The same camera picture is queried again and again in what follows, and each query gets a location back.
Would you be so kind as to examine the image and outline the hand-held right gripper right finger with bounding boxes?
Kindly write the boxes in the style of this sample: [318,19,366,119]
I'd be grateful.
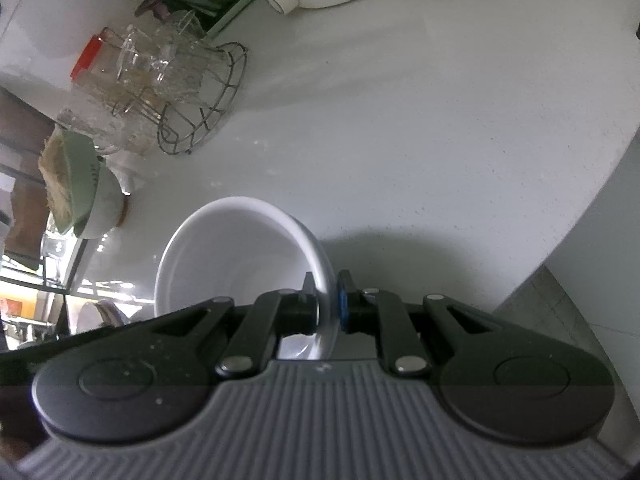
[338,270,516,378]

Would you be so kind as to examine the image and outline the white ceramic bowl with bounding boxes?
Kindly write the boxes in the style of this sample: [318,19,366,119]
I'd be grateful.
[154,196,337,361]

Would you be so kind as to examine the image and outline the wire basket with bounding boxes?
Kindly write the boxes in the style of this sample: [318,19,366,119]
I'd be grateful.
[112,40,249,156]

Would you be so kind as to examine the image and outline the green colander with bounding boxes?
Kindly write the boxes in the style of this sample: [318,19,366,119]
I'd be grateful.
[39,127,106,235]

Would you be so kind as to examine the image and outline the red-lid clear jar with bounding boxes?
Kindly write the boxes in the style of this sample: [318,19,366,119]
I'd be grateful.
[55,34,166,156]

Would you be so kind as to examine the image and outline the clear glass cups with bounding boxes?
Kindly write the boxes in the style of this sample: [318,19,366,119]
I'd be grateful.
[117,25,221,111]

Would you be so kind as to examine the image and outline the white bowl under colander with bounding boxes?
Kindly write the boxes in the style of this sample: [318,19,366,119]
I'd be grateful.
[75,160,126,240]

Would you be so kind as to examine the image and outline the dry noodles bundle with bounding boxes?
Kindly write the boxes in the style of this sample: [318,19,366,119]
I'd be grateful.
[39,135,76,216]

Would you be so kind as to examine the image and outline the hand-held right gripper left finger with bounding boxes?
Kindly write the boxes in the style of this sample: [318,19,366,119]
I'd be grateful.
[150,271,320,380]

